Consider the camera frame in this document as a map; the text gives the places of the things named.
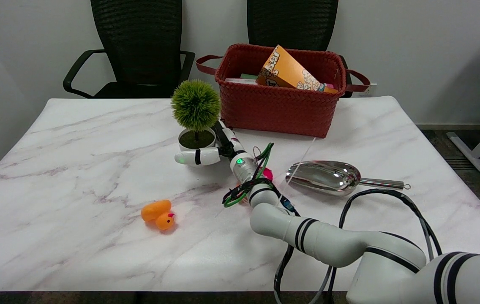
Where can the red woven basket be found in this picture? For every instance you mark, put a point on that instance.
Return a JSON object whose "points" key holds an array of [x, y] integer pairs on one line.
{"points": [[278, 109]]}

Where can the green ball plant white pot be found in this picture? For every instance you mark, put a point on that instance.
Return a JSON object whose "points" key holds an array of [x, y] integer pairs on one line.
{"points": [[195, 107]]}

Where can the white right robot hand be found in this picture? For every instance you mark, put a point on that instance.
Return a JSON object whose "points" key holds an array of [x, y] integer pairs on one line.
{"points": [[206, 157]]}

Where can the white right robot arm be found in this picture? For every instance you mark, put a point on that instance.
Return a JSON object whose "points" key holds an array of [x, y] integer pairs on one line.
{"points": [[350, 245]]}

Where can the orange popcorn box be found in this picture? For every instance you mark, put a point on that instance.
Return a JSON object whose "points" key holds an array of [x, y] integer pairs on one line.
{"points": [[286, 71]]}

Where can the orange rubber duck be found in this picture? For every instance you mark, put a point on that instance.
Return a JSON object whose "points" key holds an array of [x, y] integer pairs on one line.
{"points": [[157, 213]]}

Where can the flat white pink box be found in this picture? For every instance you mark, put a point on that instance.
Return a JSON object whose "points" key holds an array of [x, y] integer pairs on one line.
{"points": [[240, 80]]}

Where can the black mesh office chair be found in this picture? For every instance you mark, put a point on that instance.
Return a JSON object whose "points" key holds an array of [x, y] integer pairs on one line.
{"points": [[293, 25]]}

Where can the white desk leg frame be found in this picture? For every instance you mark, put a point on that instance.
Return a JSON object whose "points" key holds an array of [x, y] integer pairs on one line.
{"points": [[476, 156]]}

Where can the white wall socket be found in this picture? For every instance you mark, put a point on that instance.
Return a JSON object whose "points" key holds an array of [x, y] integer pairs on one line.
{"points": [[369, 89]]}

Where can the black office chair with armrests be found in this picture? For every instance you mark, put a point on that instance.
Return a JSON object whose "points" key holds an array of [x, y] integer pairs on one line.
{"points": [[138, 46]]}

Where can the shiny metal scoop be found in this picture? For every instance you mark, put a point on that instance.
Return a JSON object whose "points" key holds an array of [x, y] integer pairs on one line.
{"points": [[333, 177]]}

